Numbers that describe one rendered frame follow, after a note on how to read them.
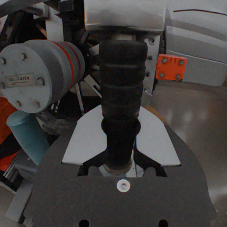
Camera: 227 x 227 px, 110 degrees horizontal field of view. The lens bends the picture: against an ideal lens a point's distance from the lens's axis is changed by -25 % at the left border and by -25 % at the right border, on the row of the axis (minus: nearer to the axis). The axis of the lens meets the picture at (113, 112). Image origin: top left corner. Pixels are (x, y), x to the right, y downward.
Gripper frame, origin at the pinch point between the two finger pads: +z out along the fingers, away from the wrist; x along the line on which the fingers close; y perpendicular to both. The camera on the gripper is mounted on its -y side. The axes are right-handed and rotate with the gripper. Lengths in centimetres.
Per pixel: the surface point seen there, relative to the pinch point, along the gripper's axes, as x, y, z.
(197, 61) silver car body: 42, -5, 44
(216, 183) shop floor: 93, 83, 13
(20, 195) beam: -64, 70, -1
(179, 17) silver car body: 28, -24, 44
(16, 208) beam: -62, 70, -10
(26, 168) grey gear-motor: -46, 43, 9
